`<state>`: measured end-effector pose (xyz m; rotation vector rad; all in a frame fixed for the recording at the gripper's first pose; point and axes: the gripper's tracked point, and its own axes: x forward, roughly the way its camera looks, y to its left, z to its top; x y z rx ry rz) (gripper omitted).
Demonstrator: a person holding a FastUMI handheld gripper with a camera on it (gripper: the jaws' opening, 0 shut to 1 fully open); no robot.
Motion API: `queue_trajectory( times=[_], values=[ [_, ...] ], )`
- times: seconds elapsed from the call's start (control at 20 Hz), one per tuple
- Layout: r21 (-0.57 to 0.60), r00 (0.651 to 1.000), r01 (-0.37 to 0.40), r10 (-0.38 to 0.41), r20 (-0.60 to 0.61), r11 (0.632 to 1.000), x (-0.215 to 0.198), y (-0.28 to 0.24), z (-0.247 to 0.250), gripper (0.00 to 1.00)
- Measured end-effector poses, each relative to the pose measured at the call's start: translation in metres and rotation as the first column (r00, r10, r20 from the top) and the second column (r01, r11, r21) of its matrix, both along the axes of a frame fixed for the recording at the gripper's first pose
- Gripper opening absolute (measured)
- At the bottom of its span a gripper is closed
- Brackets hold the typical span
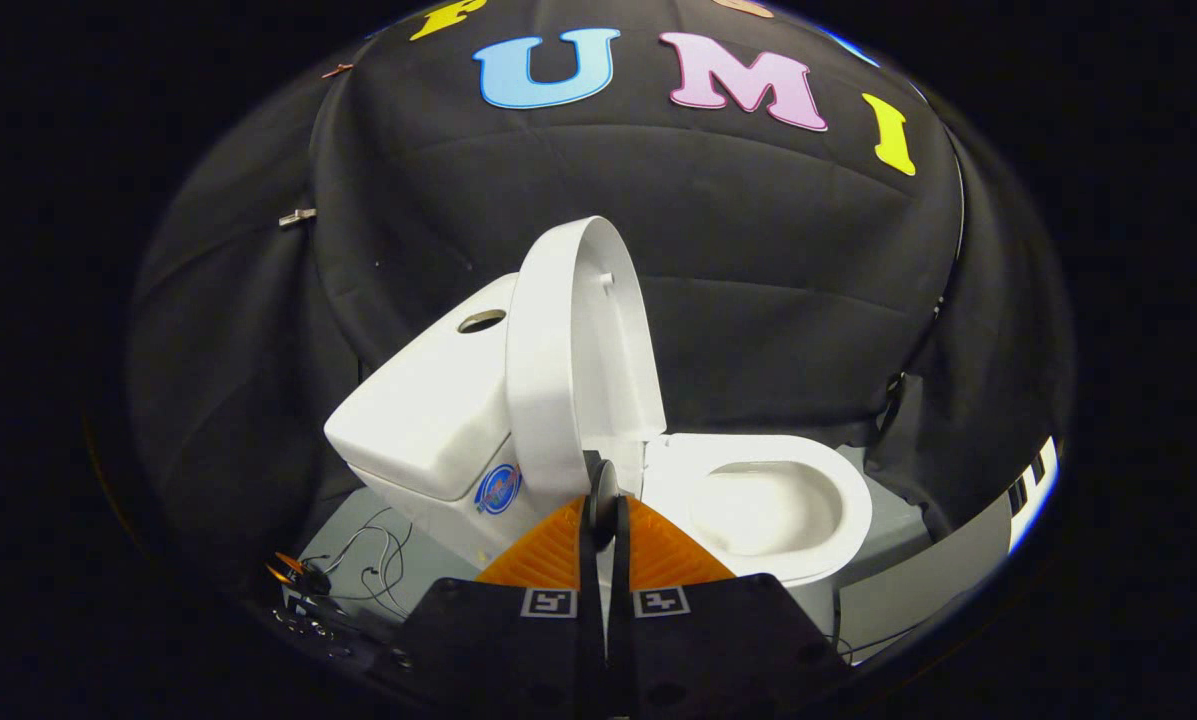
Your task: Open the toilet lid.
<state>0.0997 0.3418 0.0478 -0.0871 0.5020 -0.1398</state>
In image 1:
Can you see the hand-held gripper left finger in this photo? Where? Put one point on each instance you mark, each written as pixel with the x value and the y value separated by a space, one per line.
pixel 590 560

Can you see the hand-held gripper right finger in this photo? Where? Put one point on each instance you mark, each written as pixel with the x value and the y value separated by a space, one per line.
pixel 620 560

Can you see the white toilet lid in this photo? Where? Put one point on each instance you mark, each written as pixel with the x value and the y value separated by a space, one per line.
pixel 558 350

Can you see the white ceramic toilet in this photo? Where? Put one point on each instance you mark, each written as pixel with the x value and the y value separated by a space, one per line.
pixel 418 410

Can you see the white toilet seat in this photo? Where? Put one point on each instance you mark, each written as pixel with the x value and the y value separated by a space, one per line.
pixel 848 500

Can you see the chrome flush button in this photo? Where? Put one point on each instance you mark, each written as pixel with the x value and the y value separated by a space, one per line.
pixel 483 320

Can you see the grey board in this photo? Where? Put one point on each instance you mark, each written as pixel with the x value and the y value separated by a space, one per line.
pixel 918 590

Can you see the orange black clamp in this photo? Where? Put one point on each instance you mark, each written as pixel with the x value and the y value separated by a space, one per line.
pixel 288 570

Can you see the black backdrop cloth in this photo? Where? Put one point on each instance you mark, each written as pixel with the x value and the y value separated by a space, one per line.
pixel 758 250

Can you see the black white striped fixture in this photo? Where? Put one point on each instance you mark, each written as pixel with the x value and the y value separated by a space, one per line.
pixel 1033 490

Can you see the silver cloth clip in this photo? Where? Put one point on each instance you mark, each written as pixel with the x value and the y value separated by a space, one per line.
pixel 298 216

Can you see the copper cloth clip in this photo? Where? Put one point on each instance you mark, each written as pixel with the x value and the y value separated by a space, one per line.
pixel 336 70

